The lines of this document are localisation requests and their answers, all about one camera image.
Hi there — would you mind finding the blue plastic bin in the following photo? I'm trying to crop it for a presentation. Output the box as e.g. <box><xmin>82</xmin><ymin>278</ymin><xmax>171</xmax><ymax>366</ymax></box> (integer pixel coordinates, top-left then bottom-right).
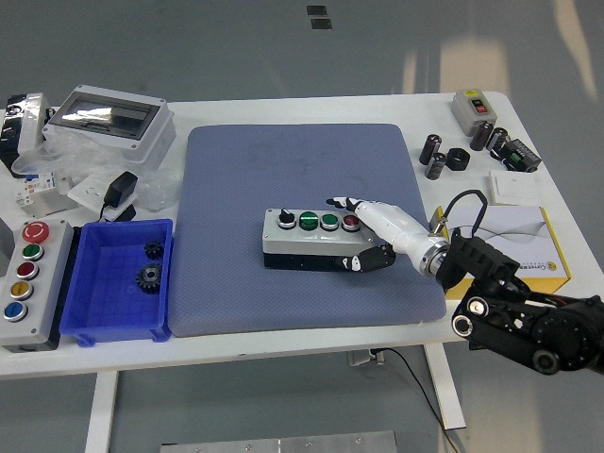
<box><xmin>59</xmin><ymin>217</ymin><xmax>175</xmax><ymax>349</ymax></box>

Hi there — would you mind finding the black cable under table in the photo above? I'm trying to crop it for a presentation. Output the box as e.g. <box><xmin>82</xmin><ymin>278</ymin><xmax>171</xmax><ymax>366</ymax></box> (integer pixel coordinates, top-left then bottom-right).
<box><xmin>372</xmin><ymin>347</ymin><xmax>468</xmax><ymax>453</ymax></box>

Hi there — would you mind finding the grey two-button switch box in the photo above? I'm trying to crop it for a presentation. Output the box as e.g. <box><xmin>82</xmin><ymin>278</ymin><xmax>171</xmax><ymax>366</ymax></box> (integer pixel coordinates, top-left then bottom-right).
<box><xmin>450</xmin><ymin>89</ymin><xmax>496</xmax><ymax>137</ymax></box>

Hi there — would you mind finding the black module with green terminal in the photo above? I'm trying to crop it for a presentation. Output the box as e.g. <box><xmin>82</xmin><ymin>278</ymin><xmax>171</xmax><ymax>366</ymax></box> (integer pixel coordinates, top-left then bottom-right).
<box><xmin>493</xmin><ymin>137</ymin><xmax>543</xmax><ymax>174</ymax></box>

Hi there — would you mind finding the white wall socket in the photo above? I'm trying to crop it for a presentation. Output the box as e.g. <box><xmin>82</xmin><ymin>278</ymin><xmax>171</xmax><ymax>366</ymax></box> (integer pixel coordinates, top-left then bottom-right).
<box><xmin>67</xmin><ymin>174</ymin><xmax>138</xmax><ymax>223</ymax></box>

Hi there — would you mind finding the grey metal plate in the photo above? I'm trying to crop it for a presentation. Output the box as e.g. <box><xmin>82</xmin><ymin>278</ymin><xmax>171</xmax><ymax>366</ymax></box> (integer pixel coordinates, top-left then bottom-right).
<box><xmin>23</xmin><ymin>191</ymin><xmax>79</xmax><ymax>218</ymax></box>

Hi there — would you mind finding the grey enclosure with clear lid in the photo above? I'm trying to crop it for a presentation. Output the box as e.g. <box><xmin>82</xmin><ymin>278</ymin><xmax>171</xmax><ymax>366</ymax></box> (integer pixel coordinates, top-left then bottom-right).
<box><xmin>42</xmin><ymin>84</ymin><xmax>176</xmax><ymax>166</ymax></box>

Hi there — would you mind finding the white table leg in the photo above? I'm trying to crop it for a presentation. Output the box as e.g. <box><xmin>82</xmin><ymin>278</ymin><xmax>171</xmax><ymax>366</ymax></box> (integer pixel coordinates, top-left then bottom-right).
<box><xmin>84</xmin><ymin>371</ymin><xmax>119</xmax><ymax>453</ymax></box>
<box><xmin>423</xmin><ymin>344</ymin><xmax>467</xmax><ymax>430</ymax></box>

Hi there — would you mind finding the grey four-button control box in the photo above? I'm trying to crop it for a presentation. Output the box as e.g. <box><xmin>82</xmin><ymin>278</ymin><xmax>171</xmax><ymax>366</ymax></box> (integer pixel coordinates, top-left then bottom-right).
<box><xmin>261</xmin><ymin>207</ymin><xmax>393</xmax><ymax>274</ymax></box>

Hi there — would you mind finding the white circuit breaker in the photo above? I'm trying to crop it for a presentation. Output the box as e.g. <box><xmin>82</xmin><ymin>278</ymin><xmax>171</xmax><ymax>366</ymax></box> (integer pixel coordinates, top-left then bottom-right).
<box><xmin>12</xmin><ymin>170</ymin><xmax>62</xmax><ymax>209</ymax></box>

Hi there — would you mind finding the black hex nut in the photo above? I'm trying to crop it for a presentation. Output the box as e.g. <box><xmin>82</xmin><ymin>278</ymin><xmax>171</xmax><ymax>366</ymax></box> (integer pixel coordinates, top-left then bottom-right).
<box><xmin>445</xmin><ymin>147</ymin><xmax>472</xmax><ymax>171</ymax></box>

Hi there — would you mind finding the clear plastic bag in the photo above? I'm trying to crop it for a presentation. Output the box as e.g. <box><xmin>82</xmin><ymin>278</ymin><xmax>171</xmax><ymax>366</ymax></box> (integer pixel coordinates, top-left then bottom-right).
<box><xmin>11</xmin><ymin>126</ymin><xmax>185</xmax><ymax>213</ymax></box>

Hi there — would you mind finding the yellow white cardboard box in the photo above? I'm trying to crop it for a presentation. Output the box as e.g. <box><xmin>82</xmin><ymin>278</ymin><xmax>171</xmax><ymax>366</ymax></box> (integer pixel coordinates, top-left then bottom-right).
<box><xmin>427</xmin><ymin>205</ymin><xmax>572</xmax><ymax>301</ymax></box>

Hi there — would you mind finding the white black wrapped device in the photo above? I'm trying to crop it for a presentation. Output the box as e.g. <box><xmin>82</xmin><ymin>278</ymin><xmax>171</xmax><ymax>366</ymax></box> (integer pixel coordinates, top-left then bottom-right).
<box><xmin>0</xmin><ymin>92</ymin><xmax>51</xmax><ymax>171</ymax></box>

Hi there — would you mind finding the grey box at edge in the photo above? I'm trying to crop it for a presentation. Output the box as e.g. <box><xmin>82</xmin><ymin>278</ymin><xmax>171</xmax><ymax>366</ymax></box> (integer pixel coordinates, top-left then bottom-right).
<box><xmin>0</xmin><ymin>219</ymin><xmax>14</xmax><ymax>277</ymax></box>

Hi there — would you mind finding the aluminium plate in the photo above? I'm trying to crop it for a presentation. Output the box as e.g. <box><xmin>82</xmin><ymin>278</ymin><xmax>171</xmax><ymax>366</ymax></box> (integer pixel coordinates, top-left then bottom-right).
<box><xmin>159</xmin><ymin>429</ymin><xmax>398</xmax><ymax>453</ymax></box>

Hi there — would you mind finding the black power adapter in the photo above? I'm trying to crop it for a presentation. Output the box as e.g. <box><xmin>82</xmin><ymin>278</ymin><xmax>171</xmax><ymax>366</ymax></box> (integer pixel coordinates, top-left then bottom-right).
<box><xmin>96</xmin><ymin>170</ymin><xmax>139</xmax><ymax>223</ymax></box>

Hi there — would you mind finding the grey bracket under table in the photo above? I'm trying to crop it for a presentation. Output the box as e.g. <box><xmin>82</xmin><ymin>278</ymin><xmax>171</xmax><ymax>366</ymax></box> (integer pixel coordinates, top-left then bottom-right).
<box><xmin>347</xmin><ymin>348</ymin><xmax>386</xmax><ymax>367</ymax></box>

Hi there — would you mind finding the blue-grey mat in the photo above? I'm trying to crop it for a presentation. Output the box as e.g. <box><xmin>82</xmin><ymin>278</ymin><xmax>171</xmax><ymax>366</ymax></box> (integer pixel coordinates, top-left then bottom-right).
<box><xmin>167</xmin><ymin>123</ymin><xmax>448</xmax><ymax>339</ymax></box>

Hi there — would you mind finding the white wall switch plate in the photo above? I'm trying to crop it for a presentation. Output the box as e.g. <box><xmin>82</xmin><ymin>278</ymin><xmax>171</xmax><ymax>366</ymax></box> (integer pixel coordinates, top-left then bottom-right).
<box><xmin>488</xmin><ymin>169</ymin><xmax>540</xmax><ymax>207</ymax></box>

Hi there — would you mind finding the large black bevel gear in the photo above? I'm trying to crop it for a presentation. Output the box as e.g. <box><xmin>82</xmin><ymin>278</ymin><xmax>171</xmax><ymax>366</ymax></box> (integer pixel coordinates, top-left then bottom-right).
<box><xmin>135</xmin><ymin>262</ymin><xmax>164</xmax><ymax>296</ymax></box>

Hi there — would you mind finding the grey five-button control station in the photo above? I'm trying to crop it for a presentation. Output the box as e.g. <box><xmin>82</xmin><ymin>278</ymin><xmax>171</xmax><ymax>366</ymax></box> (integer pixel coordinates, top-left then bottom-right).
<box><xmin>0</xmin><ymin>217</ymin><xmax>76</xmax><ymax>354</ymax></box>

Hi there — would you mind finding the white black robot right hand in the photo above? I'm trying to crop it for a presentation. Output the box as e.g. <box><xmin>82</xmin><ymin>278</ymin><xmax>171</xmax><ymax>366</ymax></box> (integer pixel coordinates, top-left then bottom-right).
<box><xmin>325</xmin><ymin>195</ymin><xmax>438</xmax><ymax>275</ymax></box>

